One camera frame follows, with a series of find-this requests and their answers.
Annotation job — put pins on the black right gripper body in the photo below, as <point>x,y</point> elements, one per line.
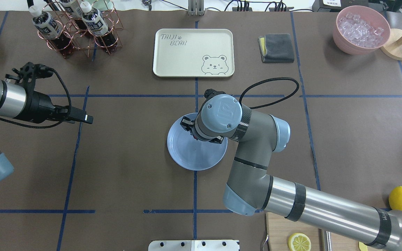
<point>186,122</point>

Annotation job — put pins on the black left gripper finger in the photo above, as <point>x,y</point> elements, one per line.
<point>78,115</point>

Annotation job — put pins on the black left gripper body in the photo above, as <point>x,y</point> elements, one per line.
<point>41,107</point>

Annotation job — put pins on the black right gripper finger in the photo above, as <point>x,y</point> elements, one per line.
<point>187,124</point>

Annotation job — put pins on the blue plate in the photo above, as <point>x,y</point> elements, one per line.
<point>193,154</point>

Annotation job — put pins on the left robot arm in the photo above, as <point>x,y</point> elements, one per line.
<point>25,104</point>

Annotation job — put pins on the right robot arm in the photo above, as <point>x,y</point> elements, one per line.
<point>342,173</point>

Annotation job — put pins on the cream bear tray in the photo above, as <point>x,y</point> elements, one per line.
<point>193,53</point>

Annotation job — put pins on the grey folded cloth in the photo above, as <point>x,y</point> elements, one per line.
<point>276,48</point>

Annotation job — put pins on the wooden cutting board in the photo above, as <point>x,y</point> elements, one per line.
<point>279,229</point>

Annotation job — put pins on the lemon half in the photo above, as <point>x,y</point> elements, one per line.
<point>299,242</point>

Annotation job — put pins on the steel cylinder tool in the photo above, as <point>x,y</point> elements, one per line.
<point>326,240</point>

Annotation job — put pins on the pink bowl with ice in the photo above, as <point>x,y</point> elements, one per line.
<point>360,30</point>

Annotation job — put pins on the yellow plastic knife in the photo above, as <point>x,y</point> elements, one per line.
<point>362,246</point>

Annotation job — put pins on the yellow lemon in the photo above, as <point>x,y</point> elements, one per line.
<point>395,198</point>

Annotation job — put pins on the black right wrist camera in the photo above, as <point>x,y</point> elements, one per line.
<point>209,93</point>

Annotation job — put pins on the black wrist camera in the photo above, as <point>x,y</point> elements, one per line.
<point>209,93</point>
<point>27,75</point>

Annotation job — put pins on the copper wire bottle rack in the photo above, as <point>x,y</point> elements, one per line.
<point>74,35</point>

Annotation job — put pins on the aluminium frame post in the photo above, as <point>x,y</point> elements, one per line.
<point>196,8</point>

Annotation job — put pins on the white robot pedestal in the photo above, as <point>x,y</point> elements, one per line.
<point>195,245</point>

